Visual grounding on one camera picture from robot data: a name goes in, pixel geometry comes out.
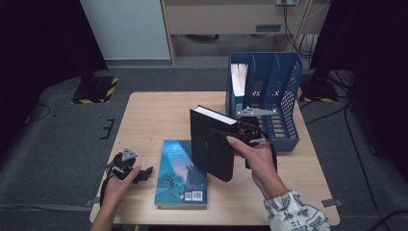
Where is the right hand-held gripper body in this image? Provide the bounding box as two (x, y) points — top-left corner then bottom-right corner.
(235, 106), (279, 143)

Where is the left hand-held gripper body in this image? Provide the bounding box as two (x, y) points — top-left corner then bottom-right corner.
(108, 147), (139, 181)

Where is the black book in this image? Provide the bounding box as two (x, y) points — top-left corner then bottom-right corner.
(189, 105), (239, 183)

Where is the blue cover book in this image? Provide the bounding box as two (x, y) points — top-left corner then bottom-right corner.
(153, 139), (209, 208)

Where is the blue file rack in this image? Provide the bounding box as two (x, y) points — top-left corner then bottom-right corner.
(225, 51), (304, 153)

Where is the yellow book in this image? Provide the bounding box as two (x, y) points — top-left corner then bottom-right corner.
(156, 202), (208, 211)

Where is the person's left hand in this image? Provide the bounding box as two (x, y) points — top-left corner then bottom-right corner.
(101, 165), (142, 201)

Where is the person's right hand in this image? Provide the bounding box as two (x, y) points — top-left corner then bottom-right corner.
(225, 135), (288, 199)

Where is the blue spine book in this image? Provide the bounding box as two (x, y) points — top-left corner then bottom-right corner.
(229, 63), (250, 120)

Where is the striped black stand base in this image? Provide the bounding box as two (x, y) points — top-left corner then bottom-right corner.
(297, 68), (341, 103)
(70, 75), (119, 105)

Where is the beige wooden desk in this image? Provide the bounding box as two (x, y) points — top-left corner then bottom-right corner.
(160, 0), (331, 66)

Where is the white cabinet panel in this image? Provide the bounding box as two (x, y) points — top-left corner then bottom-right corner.
(79, 0), (171, 61)

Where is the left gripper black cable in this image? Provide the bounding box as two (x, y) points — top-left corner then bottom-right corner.
(99, 162), (116, 208)

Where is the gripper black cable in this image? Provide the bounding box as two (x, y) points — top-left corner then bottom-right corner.
(244, 126), (279, 172)
(99, 162), (116, 208)

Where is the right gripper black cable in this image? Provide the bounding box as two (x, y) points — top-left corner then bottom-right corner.
(244, 126), (279, 172)

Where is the thin black floor cable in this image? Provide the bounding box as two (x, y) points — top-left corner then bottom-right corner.
(25, 104), (52, 124)

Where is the hanging cable bundle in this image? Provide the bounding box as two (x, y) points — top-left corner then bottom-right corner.
(282, 0), (319, 61)

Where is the long black floor cable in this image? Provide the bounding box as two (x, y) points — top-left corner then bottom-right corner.
(344, 105), (383, 231)

